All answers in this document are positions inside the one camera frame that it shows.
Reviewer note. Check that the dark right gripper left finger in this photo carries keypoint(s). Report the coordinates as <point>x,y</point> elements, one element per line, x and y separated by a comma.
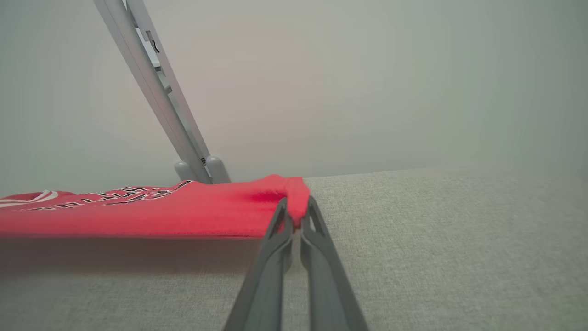
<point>266,285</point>

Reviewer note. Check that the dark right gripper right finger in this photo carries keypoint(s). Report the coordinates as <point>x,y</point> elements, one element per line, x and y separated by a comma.
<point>328,285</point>

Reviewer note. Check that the red jersey with lettering print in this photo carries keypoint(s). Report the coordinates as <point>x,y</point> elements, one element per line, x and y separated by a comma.
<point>193,211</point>

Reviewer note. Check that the grey fabric sofa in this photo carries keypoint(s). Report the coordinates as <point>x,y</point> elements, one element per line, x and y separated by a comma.
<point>436,257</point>

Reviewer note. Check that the grey metal stand post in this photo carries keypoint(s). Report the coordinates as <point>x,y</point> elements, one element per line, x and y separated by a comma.
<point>158,87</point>

